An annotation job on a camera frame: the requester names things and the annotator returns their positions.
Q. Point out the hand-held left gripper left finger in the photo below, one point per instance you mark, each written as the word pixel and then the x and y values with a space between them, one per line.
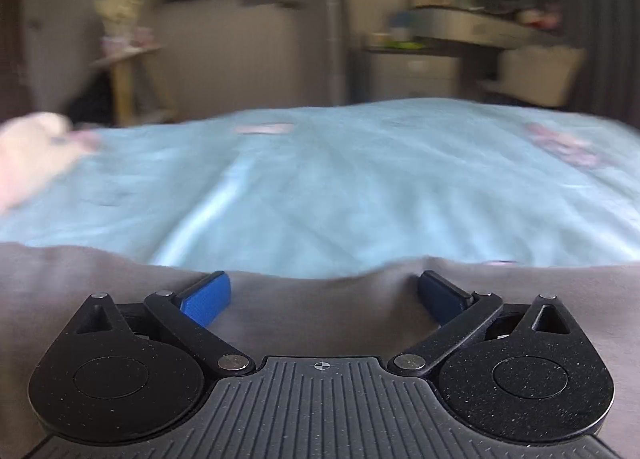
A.
pixel 207 296

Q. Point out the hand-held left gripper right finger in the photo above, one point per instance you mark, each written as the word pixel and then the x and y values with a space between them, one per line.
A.
pixel 440 295

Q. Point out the grey pants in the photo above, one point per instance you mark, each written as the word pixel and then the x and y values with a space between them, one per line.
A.
pixel 325 319

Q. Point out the light blue mushroom-print bed sheet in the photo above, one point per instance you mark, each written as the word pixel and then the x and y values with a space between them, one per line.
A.
pixel 320 179

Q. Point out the white nightstand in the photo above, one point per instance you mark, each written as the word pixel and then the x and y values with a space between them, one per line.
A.
pixel 410 76

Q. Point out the black bag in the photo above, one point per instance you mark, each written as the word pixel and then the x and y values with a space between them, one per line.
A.
pixel 92 101

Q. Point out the yellow wooden side table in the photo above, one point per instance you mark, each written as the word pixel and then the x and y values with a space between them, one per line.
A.
pixel 122 84

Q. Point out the white shell-back chair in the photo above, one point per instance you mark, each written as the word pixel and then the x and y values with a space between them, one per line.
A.
pixel 540 74

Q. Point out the white cabinet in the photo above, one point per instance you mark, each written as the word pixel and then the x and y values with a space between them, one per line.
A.
pixel 240 49

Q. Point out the green tray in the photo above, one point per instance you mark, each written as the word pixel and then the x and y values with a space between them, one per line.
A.
pixel 402 45

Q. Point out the white jar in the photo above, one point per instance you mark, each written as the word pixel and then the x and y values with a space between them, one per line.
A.
pixel 380 38

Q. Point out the white vanity table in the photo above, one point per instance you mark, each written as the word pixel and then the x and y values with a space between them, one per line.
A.
pixel 475 29

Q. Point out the blue tub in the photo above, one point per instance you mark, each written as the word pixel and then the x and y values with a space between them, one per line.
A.
pixel 401 26

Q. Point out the pink and red toys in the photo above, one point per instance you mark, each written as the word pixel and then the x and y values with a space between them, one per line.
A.
pixel 537 19

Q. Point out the wrapped flower bouquet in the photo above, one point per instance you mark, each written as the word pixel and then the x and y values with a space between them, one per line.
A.
pixel 117 14

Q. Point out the grey curtain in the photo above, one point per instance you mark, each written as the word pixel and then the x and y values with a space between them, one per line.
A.
pixel 590 14

